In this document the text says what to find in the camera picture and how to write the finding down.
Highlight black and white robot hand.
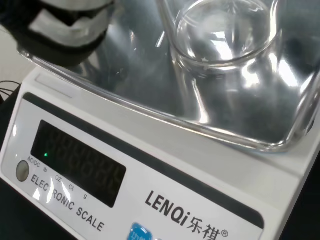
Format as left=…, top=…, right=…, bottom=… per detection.
left=0, top=0, right=119, bottom=68

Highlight white electronic balance steel pan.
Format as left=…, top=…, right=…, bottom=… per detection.
left=0, top=0, right=320, bottom=240

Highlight black floor cables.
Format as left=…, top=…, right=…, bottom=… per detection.
left=0, top=79, right=22, bottom=103

